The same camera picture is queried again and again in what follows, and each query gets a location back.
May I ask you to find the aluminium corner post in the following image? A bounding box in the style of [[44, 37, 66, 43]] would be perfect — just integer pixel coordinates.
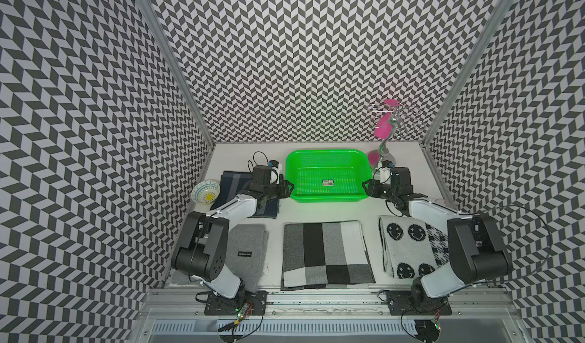
[[135, 0, 215, 147], [421, 0, 515, 149]]

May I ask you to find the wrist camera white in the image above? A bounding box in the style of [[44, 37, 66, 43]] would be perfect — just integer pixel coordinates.
[[268, 159, 282, 184], [377, 160, 395, 184]]

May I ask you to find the patterned ceramic bowl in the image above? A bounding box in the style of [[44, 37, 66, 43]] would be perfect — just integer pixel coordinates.
[[190, 180, 221, 204]]

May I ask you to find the left aluminium corner post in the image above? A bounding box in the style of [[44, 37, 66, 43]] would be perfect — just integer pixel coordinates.
[[135, 0, 215, 147]]

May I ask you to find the right aluminium corner post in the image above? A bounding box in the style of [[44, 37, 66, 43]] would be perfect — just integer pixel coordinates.
[[421, 0, 515, 149]]

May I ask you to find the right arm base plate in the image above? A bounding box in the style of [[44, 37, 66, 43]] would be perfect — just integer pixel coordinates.
[[385, 291, 452, 316]]

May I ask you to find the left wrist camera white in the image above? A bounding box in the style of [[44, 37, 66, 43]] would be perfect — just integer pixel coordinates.
[[268, 159, 282, 184]]

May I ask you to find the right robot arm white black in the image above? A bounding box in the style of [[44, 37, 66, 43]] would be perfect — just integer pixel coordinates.
[[362, 167, 513, 314]]

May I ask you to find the grey scarf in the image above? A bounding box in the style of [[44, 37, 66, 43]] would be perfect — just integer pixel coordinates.
[[225, 224, 269, 293]]

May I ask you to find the green plastic basket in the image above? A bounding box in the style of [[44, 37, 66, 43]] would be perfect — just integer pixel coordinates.
[[285, 149, 372, 203]]

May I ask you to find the navy blue striped scarf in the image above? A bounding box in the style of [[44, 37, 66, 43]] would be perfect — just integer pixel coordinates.
[[211, 171, 280, 219]]

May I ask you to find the black white checked scarf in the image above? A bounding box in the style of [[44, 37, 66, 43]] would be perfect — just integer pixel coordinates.
[[281, 220, 376, 290]]

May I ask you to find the smiley face patterned scarf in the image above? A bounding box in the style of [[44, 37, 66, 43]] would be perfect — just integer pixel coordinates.
[[378, 216, 449, 279]]

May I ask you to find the silver pink jewellery stand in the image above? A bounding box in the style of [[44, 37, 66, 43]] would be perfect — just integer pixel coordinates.
[[367, 99, 414, 170]]

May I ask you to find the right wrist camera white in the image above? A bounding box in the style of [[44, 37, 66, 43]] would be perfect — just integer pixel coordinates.
[[377, 160, 395, 184]]

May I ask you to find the aluminium front rail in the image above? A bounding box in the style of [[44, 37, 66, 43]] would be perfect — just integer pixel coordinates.
[[137, 288, 520, 320]]

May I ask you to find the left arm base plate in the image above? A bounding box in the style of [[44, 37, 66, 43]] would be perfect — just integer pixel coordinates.
[[204, 291, 268, 316]]

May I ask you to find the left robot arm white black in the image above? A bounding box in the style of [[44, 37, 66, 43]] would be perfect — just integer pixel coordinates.
[[171, 160, 294, 300]]

